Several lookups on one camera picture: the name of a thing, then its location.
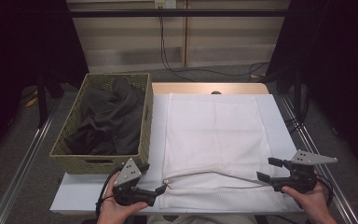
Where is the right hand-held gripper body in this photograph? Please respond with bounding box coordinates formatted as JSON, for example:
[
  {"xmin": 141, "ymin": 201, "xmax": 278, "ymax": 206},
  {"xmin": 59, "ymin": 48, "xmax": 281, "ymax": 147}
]
[{"xmin": 272, "ymin": 149, "xmax": 338, "ymax": 193}]

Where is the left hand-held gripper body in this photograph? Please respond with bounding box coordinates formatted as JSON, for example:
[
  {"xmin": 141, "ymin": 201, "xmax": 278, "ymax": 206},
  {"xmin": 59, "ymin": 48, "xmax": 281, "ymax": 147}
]
[{"xmin": 111, "ymin": 158, "xmax": 157, "ymax": 207}]

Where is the green woven basket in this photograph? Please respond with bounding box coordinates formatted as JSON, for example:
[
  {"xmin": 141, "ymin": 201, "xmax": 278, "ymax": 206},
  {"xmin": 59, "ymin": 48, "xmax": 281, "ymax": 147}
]
[{"xmin": 48, "ymin": 72, "xmax": 154, "ymax": 175}]

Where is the dark garment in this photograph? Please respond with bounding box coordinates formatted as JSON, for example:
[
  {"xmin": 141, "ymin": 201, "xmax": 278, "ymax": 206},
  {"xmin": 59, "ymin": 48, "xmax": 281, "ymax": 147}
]
[{"xmin": 64, "ymin": 77, "xmax": 146, "ymax": 156}]

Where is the person's right hand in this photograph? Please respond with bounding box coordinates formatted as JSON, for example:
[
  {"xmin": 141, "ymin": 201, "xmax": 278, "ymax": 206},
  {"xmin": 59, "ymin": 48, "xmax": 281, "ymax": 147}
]
[{"xmin": 281, "ymin": 172, "xmax": 338, "ymax": 224}]

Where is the white table mat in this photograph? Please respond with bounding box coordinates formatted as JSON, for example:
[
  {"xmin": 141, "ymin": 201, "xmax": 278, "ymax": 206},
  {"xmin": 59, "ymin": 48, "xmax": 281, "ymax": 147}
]
[{"xmin": 49, "ymin": 92, "xmax": 306, "ymax": 216}]

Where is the black metal stand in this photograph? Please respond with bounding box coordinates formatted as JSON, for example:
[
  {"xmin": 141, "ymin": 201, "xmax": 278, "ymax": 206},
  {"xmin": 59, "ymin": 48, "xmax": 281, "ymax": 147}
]
[{"xmin": 35, "ymin": 71, "xmax": 49, "ymax": 129}]

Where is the dark curtain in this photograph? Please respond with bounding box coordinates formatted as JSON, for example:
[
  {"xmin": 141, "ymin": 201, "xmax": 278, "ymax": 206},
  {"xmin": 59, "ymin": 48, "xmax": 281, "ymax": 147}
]
[
  {"xmin": 0, "ymin": 0, "xmax": 90, "ymax": 167},
  {"xmin": 265, "ymin": 0, "xmax": 358, "ymax": 180}
]

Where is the black horizontal bar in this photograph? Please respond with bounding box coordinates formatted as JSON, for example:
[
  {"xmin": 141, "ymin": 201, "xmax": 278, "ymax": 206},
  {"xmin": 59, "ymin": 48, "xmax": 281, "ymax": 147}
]
[{"xmin": 69, "ymin": 8, "xmax": 290, "ymax": 18}]

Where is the right hand-held gripper black cable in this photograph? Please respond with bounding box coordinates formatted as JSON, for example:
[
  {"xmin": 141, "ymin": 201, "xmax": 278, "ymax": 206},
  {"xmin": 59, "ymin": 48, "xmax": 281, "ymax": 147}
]
[{"xmin": 315, "ymin": 174, "xmax": 335, "ymax": 208}]

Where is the metal floor rail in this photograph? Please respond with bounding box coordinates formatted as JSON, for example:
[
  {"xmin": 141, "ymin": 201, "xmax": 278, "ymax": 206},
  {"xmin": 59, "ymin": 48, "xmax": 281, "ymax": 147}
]
[
  {"xmin": 281, "ymin": 96, "xmax": 358, "ymax": 224},
  {"xmin": 0, "ymin": 110, "xmax": 60, "ymax": 224}
]

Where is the black hanging wall cable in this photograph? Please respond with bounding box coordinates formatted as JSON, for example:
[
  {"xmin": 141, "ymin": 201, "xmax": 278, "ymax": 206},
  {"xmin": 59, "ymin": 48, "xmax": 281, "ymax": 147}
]
[{"xmin": 158, "ymin": 15, "xmax": 270, "ymax": 83}]

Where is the white wall socket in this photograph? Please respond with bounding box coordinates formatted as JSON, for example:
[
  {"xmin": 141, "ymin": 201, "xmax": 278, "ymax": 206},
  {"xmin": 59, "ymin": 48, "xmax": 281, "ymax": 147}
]
[{"xmin": 154, "ymin": 0, "xmax": 177, "ymax": 9}]

